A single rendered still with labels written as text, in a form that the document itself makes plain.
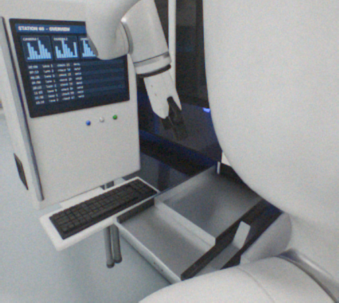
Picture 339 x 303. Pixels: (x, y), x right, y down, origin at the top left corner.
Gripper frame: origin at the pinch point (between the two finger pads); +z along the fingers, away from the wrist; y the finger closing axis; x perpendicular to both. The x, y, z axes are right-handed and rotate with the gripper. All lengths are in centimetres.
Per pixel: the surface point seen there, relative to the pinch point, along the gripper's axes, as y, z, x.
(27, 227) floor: -141, 85, -108
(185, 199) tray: -16.6, 33.2, 0.0
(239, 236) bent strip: 7.6, 34.1, 6.6
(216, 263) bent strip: 11.7, 34.1, -3.1
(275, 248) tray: 12.3, 39.3, 14.0
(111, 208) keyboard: -27.0, 30.1, -26.1
